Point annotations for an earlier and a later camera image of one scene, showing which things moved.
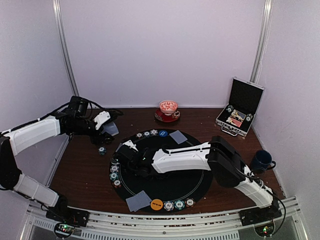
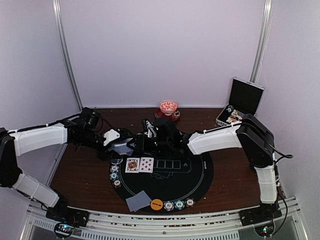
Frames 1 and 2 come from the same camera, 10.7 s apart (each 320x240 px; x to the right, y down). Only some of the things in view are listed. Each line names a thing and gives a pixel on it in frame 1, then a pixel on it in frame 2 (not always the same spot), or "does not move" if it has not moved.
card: [138, 201] does not move
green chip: [114, 176] does not move
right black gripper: [126, 168] → [142, 144]
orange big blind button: [156, 204] does not move
